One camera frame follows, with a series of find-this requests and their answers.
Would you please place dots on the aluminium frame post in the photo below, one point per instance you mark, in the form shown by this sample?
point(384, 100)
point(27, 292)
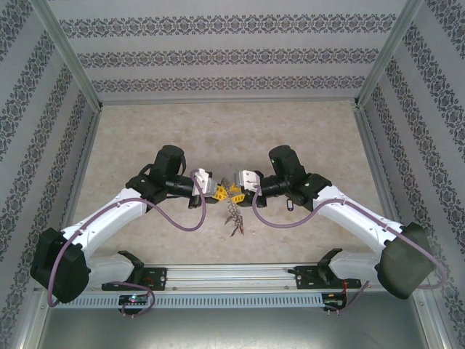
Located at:
point(29, 320)
point(388, 51)
point(434, 327)
point(65, 51)

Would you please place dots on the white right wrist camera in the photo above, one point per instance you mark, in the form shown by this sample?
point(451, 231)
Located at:
point(248, 180)

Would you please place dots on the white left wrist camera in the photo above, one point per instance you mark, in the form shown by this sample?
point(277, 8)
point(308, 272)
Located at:
point(203, 181)

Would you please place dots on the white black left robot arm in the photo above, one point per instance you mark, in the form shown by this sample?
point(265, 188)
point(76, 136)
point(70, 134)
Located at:
point(109, 218)

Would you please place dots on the small circuit board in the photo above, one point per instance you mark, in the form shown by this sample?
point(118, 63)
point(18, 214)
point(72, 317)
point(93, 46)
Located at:
point(134, 300)
point(334, 301)

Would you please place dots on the grey metal sheet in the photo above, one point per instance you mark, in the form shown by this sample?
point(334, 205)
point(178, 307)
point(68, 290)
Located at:
point(232, 331)

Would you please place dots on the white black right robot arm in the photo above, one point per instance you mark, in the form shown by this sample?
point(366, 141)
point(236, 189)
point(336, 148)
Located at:
point(352, 214)

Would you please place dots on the black mounting plate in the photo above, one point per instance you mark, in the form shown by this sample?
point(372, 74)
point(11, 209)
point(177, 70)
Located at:
point(156, 278)
point(305, 278)

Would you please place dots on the aluminium side rail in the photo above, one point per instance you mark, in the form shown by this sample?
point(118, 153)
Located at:
point(374, 152)
point(87, 145)

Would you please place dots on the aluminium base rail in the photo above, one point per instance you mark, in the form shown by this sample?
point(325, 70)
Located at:
point(232, 276)

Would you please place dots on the black key tag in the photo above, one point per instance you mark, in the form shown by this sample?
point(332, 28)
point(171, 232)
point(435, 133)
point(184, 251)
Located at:
point(289, 204)

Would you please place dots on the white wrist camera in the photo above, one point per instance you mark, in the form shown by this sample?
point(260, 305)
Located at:
point(203, 181)
point(248, 180)

